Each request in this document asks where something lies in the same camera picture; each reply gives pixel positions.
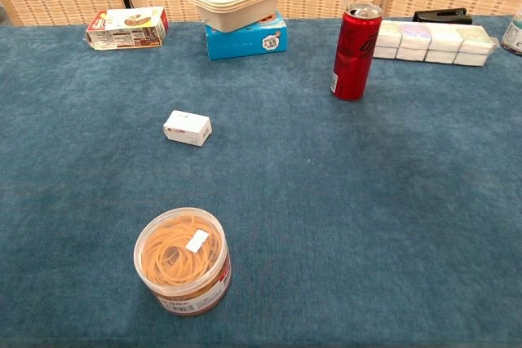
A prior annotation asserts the red soda can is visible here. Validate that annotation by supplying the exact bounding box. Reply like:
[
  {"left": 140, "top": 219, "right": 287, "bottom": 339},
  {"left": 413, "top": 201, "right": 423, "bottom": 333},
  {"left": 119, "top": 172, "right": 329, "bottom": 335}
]
[{"left": 330, "top": 2, "right": 384, "bottom": 102}]

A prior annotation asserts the blue table cloth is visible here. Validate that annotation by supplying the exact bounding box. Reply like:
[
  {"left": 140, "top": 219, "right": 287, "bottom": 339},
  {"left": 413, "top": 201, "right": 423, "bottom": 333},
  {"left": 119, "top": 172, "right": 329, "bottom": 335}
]
[{"left": 0, "top": 15, "right": 522, "bottom": 348}]

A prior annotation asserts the small white cardboard box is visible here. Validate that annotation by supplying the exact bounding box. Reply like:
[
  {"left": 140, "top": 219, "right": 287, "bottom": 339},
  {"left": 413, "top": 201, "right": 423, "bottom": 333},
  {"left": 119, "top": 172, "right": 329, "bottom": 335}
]
[{"left": 162, "top": 109, "right": 213, "bottom": 148}]

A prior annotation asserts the blue tissue box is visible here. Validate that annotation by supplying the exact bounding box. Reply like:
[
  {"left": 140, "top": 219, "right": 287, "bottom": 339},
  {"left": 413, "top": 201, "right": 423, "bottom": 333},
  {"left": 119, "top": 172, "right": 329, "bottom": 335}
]
[{"left": 204, "top": 11, "right": 289, "bottom": 61}]

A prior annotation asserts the clear jar of rubber bands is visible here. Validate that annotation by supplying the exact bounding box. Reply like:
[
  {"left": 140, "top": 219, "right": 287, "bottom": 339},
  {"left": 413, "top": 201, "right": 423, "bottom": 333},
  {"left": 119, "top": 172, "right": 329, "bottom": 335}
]
[{"left": 133, "top": 206, "right": 233, "bottom": 317}]

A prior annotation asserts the cream lidded lunch box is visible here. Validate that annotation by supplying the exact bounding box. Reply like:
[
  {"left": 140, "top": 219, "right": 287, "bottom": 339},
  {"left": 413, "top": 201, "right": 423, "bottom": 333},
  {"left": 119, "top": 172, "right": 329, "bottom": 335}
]
[{"left": 182, "top": 0, "right": 292, "bottom": 34}]

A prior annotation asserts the red and white snack box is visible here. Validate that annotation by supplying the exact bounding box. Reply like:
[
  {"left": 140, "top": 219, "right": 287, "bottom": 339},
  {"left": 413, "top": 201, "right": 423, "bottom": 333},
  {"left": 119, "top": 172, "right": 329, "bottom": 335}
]
[{"left": 84, "top": 6, "right": 170, "bottom": 52}]

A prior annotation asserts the white tissue packs bundle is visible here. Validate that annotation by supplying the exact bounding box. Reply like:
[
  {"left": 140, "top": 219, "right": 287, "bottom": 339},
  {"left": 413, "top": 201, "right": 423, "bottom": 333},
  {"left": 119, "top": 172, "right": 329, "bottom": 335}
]
[{"left": 372, "top": 20, "right": 501, "bottom": 68}]

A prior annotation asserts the black stapler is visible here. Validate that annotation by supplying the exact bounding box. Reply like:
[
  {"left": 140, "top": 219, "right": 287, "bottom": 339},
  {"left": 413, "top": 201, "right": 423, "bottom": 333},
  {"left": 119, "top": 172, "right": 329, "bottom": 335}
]
[{"left": 412, "top": 7, "right": 474, "bottom": 25}]

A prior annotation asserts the clear plastic bottle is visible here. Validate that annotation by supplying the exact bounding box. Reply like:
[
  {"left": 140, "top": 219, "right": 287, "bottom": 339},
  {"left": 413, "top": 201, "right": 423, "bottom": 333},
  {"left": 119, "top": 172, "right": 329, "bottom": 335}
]
[{"left": 500, "top": 9, "right": 522, "bottom": 57}]

